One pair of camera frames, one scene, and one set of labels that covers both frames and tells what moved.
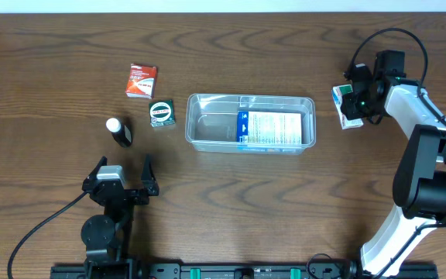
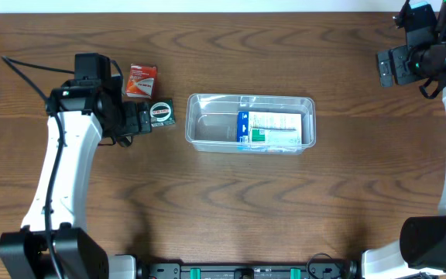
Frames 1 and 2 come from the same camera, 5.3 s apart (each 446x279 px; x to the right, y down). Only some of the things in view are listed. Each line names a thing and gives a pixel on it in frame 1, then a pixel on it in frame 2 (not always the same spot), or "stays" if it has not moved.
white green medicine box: (337, 91) → (273, 137)
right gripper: (351, 107) → (385, 69)
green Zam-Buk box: (162, 113) stays
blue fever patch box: (272, 132) stays
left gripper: (150, 186) → (135, 124)
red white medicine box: (141, 81) stays
